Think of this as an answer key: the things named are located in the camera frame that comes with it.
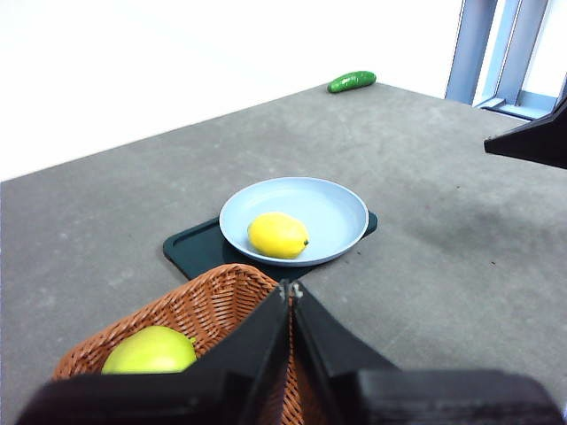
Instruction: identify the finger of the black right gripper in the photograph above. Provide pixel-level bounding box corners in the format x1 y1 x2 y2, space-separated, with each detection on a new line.
483 95 567 171

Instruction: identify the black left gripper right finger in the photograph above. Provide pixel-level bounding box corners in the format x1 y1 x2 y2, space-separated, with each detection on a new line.
291 279 564 425

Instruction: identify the grey window frame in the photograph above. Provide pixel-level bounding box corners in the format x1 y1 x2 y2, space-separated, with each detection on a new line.
444 0 567 122

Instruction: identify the light blue round plate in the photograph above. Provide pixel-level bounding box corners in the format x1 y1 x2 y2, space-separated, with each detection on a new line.
219 176 370 268

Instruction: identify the brown woven wicker basket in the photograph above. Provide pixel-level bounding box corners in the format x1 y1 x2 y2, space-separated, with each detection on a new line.
51 263 330 425

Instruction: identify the green apple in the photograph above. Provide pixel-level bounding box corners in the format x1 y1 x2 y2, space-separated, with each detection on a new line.
101 325 198 375

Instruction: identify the yellow lemon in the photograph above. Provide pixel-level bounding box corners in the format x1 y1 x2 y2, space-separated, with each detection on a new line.
246 212 311 260

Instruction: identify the black flat tray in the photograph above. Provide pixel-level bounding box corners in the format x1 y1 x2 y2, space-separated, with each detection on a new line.
162 211 379 282

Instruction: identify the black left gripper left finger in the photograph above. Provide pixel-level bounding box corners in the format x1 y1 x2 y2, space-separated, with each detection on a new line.
14 282 291 425

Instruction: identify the green cucumber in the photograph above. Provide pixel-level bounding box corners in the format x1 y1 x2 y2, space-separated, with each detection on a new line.
327 70 378 95

